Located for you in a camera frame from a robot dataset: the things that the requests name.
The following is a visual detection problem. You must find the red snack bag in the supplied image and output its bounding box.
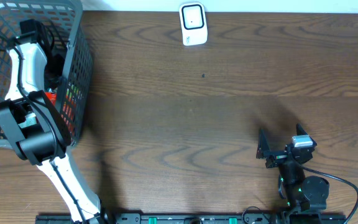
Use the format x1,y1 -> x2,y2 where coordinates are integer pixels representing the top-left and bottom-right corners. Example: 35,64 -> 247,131
45,91 -> 57,106

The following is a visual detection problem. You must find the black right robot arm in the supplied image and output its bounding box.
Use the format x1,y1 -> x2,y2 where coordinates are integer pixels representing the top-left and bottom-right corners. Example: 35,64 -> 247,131
256,124 -> 329,212

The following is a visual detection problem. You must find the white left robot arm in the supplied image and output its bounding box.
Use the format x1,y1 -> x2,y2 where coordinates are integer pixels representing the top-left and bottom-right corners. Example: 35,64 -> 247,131
0,19 -> 110,223

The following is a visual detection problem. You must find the white barcode scanner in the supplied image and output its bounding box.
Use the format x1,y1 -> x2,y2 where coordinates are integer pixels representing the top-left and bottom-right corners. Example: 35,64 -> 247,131
179,2 -> 208,46

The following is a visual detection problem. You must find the grey plastic mesh basket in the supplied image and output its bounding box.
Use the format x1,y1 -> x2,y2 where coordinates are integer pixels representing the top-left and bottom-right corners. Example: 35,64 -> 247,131
0,0 -> 93,147

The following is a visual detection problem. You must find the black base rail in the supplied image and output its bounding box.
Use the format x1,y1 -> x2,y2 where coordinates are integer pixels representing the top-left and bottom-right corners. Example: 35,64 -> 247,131
35,212 -> 347,224

